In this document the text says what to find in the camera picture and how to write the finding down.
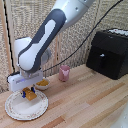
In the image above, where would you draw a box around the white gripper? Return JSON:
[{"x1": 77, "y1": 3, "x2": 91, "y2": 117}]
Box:
[{"x1": 7, "y1": 69, "x2": 45, "y2": 99}]

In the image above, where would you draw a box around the golden bread piece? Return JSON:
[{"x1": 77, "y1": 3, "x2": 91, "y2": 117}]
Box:
[{"x1": 22, "y1": 87, "x2": 38, "y2": 101}]

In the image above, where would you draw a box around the white floral rim plate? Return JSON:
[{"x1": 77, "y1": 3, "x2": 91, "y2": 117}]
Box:
[{"x1": 4, "y1": 89, "x2": 50, "y2": 121}]

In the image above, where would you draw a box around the white bowl with yellow food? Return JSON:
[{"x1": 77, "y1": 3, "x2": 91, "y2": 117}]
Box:
[{"x1": 35, "y1": 78, "x2": 51, "y2": 91}]

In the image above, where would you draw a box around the pink cup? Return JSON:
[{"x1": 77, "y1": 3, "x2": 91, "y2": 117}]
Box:
[{"x1": 58, "y1": 64, "x2": 72, "y2": 83}]

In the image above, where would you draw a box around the black box appliance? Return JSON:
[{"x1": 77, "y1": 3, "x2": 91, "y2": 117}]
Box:
[{"x1": 85, "y1": 28, "x2": 128, "y2": 81}]

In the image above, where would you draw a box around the black cable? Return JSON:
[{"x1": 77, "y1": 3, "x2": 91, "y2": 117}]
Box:
[{"x1": 42, "y1": 0, "x2": 125, "y2": 73}]

